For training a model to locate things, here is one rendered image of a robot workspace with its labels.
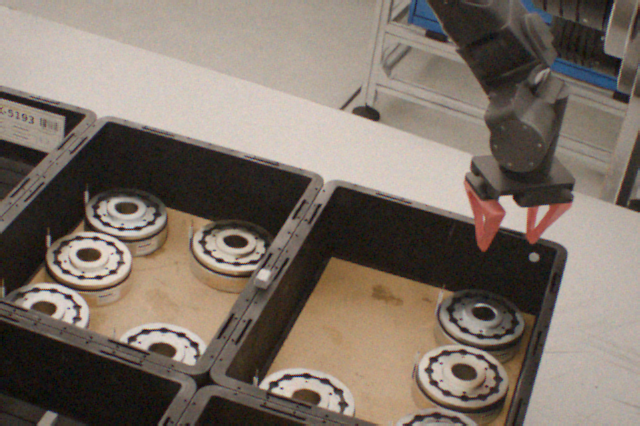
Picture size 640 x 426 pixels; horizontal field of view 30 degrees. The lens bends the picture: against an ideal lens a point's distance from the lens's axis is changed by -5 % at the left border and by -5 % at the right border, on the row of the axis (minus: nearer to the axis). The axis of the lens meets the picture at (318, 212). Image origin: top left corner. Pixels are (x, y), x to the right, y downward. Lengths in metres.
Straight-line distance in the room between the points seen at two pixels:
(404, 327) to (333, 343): 0.09
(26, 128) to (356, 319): 0.50
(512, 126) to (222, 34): 2.75
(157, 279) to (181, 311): 0.06
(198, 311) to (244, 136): 0.62
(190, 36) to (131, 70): 1.72
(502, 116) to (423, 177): 0.78
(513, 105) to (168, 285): 0.48
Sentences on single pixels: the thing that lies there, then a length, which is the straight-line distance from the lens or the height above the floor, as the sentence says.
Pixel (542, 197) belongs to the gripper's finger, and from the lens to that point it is 1.30.
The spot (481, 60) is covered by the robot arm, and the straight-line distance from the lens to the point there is 1.23.
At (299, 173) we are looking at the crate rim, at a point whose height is 0.93.
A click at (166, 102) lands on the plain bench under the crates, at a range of 2.05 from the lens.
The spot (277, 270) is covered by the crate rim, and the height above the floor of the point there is 0.93.
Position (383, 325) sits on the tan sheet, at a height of 0.83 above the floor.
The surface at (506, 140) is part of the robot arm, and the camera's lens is 1.19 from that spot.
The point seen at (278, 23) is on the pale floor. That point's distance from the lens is 3.99.
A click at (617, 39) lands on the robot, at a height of 1.09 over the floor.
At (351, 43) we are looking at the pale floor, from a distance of 3.93.
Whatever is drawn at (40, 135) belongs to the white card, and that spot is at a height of 0.88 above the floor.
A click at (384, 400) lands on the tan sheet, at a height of 0.83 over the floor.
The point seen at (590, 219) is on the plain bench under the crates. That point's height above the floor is 0.70.
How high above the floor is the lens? 1.71
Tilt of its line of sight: 34 degrees down
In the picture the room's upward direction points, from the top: 9 degrees clockwise
